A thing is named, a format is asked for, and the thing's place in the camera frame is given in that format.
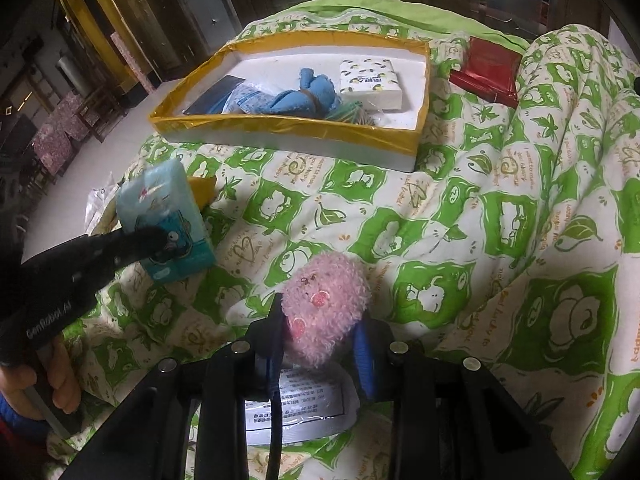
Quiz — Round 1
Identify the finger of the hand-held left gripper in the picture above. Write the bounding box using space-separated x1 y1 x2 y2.
92 225 183 276

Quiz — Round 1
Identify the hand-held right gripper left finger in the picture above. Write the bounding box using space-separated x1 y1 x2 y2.
60 292 287 480

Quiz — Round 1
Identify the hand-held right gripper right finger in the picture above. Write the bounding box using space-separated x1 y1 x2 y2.
349 312 574 480

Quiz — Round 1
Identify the light blue tissue pack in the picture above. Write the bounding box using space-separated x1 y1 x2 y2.
116 160 217 286

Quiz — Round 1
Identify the pink plush toy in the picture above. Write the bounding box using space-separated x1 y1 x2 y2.
280 252 373 368

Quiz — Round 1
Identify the black pouch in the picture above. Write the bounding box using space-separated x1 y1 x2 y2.
185 75 246 116

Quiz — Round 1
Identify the yellow-edged white foam box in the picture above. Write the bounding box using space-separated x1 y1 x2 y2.
148 30 432 173

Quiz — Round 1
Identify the blue cloth toy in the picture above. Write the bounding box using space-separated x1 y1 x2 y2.
265 67 346 118

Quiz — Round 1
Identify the white lemon print tissue pack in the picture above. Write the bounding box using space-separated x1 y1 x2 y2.
337 57 406 111

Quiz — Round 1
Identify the person's left hand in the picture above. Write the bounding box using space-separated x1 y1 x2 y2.
0 335 83 423

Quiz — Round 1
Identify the white plastic bag red print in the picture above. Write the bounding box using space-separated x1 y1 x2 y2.
85 172 126 233

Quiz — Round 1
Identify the white printed wipes pack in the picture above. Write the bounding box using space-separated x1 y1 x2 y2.
244 365 362 445

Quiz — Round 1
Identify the yellow packet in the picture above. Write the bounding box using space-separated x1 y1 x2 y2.
187 175 218 211

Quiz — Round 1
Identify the pink cushioned stool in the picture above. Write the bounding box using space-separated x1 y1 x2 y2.
30 95 101 176

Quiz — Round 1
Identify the green patterned blanket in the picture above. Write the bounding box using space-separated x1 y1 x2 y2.
47 0 640 480

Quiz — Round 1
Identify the blue dotted packet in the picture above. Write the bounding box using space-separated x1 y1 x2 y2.
222 82 273 113

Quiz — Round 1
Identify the gold framed partition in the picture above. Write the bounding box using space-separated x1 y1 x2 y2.
54 0 168 91

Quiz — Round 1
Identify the bundle of green sticks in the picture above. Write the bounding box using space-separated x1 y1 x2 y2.
325 100 381 126

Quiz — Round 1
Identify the red foil packet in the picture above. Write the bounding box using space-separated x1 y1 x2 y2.
448 36 523 108

